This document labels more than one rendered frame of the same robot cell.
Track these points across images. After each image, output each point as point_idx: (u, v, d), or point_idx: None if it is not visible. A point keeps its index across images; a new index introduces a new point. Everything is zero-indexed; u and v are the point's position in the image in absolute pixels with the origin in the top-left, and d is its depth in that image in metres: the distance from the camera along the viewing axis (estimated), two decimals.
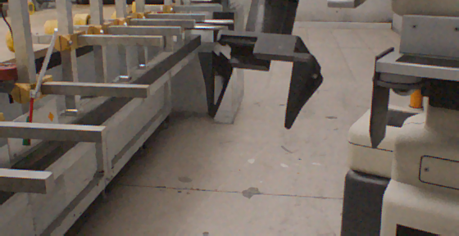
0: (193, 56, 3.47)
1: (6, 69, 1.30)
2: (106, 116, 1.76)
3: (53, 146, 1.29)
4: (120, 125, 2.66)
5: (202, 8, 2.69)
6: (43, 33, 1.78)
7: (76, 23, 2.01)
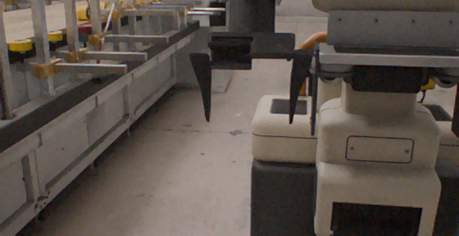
0: (193, 38, 4.39)
1: (84, 26, 2.22)
2: (137, 65, 2.68)
3: None
4: (138, 84, 3.58)
5: None
6: None
7: None
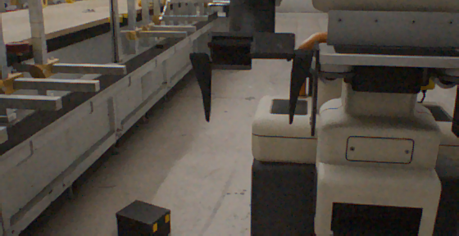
0: (212, 25, 5.30)
1: None
2: (179, 40, 3.59)
3: (167, 41, 3.12)
4: (172, 61, 4.49)
5: None
6: None
7: None
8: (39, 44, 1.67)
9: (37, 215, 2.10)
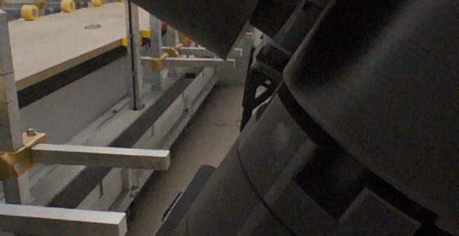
0: None
1: None
2: None
3: (199, 66, 2.32)
4: None
5: None
6: None
7: None
8: (6, 115, 0.87)
9: None
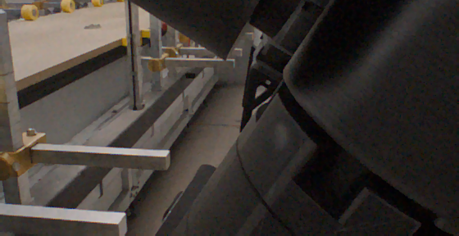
0: None
1: None
2: None
3: (199, 66, 2.32)
4: None
5: None
6: None
7: None
8: (6, 115, 0.87)
9: None
